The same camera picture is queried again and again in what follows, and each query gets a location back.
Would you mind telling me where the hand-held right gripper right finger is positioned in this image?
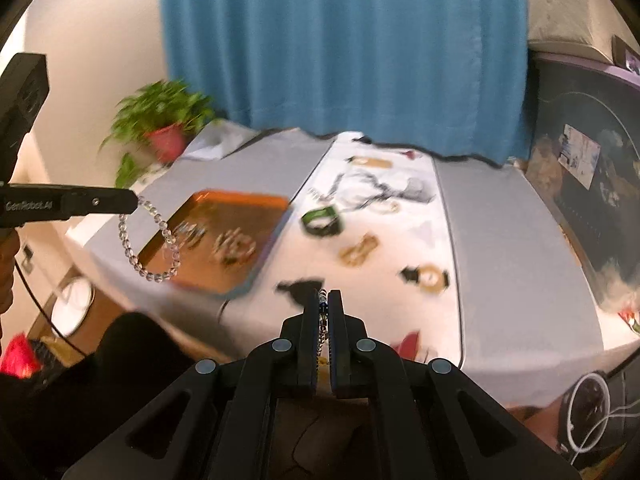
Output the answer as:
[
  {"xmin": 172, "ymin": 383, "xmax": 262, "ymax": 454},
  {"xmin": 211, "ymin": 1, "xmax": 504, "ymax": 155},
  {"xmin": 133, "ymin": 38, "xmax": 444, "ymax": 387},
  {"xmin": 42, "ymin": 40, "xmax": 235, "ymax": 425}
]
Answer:
[{"xmin": 327, "ymin": 290, "xmax": 583, "ymax": 480}]

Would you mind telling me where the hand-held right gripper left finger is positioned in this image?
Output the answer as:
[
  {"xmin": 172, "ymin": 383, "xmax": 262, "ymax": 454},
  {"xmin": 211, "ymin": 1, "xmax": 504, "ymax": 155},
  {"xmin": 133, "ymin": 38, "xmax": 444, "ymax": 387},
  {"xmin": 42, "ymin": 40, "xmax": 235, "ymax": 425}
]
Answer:
[{"xmin": 60, "ymin": 290, "xmax": 323, "ymax": 480}]

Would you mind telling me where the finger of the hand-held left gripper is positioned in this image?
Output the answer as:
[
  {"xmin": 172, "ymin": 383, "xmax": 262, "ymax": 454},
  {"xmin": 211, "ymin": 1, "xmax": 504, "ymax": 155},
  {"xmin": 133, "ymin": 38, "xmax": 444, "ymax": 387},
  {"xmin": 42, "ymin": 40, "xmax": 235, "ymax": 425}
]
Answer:
[{"xmin": 62, "ymin": 186, "xmax": 139, "ymax": 218}]

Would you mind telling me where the silver chain bracelet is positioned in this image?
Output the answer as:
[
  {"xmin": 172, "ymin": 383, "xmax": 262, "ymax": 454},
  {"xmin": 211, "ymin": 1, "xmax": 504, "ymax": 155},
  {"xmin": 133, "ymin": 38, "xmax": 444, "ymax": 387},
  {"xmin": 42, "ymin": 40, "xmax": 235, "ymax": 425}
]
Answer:
[{"xmin": 316, "ymin": 287, "xmax": 332, "ymax": 366}]

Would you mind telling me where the clear crystal bead bracelet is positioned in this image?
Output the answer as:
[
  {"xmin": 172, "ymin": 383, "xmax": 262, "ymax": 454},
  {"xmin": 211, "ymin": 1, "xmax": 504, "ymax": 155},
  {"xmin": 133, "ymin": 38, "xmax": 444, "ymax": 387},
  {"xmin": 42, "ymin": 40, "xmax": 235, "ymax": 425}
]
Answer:
[{"xmin": 117, "ymin": 197, "xmax": 181, "ymax": 283}]

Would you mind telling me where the white bead bracelet dark charm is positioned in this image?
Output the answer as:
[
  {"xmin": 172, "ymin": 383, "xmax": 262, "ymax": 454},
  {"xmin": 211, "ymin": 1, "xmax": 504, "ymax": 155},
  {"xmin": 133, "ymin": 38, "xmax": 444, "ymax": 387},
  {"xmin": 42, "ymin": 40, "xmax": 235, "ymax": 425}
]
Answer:
[{"xmin": 175, "ymin": 221, "xmax": 207, "ymax": 248}]

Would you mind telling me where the orange metal tray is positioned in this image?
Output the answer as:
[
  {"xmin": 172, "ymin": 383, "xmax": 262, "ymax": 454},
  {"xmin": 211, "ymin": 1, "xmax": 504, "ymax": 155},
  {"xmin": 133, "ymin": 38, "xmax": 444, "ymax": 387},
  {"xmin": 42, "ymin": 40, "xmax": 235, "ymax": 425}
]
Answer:
[{"xmin": 137, "ymin": 189, "xmax": 293, "ymax": 301}]

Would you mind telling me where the silver mesh jewelry piece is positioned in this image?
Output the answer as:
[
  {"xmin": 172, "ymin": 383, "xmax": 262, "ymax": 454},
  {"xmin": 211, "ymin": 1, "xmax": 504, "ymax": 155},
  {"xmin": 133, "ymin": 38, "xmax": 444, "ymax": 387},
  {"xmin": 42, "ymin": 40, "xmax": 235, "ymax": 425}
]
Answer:
[{"xmin": 400, "ymin": 180, "xmax": 435, "ymax": 206}]

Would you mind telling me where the person's left hand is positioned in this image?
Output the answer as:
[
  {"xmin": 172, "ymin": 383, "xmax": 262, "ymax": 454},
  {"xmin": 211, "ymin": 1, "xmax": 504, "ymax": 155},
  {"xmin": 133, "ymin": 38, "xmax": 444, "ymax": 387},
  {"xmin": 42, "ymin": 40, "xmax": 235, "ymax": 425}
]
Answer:
[{"xmin": 0, "ymin": 230, "xmax": 22, "ymax": 313}]

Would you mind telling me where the green plant in red pot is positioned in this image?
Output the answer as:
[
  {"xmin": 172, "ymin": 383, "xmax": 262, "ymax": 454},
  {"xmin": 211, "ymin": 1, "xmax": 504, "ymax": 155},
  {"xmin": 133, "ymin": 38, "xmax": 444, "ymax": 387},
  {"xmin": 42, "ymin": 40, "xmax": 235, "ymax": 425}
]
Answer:
[{"xmin": 100, "ymin": 79, "xmax": 218, "ymax": 188}]

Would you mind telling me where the white standing fan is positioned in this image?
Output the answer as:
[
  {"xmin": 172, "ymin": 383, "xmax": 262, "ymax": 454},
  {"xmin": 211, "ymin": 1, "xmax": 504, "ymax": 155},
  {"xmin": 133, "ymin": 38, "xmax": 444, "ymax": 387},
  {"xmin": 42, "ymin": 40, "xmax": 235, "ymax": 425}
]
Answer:
[{"xmin": 50, "ymin": 276, "xmax": 97, "ymax": 337}]

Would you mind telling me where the round gold wristwatch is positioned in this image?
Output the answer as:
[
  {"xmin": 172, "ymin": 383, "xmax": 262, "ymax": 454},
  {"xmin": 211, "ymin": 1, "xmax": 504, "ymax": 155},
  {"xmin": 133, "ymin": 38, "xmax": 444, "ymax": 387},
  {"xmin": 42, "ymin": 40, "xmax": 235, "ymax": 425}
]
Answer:
[{"xmin": 400, "ymin": 265, "xmax": 451, "ymax": 293}]

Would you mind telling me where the green and black wristwatch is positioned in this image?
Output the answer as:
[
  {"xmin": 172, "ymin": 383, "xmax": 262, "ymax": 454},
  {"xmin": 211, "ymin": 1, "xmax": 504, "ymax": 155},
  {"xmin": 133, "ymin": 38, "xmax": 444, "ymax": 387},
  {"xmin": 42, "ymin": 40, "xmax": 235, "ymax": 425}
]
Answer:
[{"xmin": 300, "ymin": 206, "xmax": 347, "ymax": 237}]

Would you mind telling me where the white printed table runner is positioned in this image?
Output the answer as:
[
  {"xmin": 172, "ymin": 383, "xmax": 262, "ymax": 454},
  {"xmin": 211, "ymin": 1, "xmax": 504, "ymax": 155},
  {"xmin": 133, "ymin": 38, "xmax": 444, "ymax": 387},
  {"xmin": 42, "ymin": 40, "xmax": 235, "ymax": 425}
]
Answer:
[{"xmin": 220, "ymin": 132, "xmax": 468, "ymax": 366}]

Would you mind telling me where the red bag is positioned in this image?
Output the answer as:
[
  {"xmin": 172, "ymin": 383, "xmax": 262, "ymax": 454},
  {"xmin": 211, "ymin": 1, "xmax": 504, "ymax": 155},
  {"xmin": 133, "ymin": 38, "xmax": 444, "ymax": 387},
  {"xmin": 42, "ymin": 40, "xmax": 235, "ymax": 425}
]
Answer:
[{"xmin": 0, "ymin": 332, "xmax": 33, "ymax": 378}]

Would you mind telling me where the blue curtain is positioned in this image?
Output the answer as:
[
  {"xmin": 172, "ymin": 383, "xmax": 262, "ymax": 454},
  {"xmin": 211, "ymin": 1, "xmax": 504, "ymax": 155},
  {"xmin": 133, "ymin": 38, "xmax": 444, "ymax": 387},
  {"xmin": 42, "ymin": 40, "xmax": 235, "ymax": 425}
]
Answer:
[{"xmin": 160, "ymin": 0, "xmax": 531, "ymax": 168}]

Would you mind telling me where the white paper sticker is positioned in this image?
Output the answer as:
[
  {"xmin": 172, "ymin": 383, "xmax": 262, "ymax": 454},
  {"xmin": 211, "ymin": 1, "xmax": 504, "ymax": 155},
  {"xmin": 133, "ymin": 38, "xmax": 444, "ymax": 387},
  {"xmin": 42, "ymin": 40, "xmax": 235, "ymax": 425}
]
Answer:
[{"xmin": 559, "ymin": 124, "xmax": 602, "ymax": 191}]

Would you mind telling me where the beige bed cushion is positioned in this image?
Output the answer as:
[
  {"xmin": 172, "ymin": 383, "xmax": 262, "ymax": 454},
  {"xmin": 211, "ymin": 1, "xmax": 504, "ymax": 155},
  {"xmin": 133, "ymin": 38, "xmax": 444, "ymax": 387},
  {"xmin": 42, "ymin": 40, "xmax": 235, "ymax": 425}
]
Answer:
[{"xmin": 525, "ymin": 0, "xmax": 640, "ymax": 68}]

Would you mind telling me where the wooden bead bracelet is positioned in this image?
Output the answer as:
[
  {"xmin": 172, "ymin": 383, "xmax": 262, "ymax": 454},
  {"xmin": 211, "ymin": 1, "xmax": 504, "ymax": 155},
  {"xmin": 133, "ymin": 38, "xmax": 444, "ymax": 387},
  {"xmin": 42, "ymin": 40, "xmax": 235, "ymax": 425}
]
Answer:
[{"xmin": 339, "ymin": 234, "xmax": 381, "ymax": 267}]

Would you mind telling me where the black cable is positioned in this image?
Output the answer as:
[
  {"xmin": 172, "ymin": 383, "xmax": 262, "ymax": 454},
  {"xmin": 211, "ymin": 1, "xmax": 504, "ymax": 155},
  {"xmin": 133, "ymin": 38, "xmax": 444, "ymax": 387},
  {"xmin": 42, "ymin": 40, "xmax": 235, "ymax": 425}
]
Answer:
[{"xmin": 14, "ymin": 255, "xmax": 96, "ymax": 356}]

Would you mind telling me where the white cable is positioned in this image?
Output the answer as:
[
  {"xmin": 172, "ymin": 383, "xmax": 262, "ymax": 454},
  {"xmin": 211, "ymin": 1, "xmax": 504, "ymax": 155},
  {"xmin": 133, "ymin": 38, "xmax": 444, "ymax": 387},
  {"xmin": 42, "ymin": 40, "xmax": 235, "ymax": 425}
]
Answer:
[{"xmin": 567, "ymin": 372, "xmax": 640, "ymax": 453}]

